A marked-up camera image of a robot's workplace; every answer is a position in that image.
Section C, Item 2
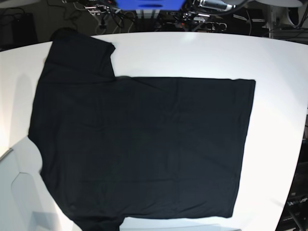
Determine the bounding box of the black T-shirt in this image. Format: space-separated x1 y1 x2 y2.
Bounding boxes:
28 30 256 231

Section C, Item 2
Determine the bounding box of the black power strip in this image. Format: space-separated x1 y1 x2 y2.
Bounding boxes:
162 22 227 33

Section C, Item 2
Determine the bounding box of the blue plastic box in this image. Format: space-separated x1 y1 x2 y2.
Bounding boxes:
116 0 185 11

